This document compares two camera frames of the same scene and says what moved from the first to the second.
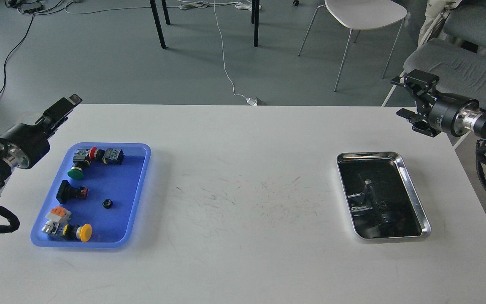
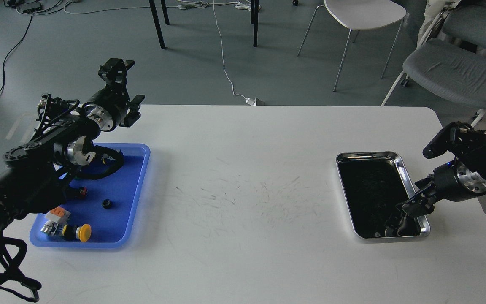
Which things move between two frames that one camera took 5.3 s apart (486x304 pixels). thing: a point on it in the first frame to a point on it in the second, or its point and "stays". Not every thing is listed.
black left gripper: (25, 145) to (109, 104)
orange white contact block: (60, 213) stays
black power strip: (35, 8) stays
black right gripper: (456, 115) to (452, 183)
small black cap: (107, 203) stays
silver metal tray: (382, 202) stays
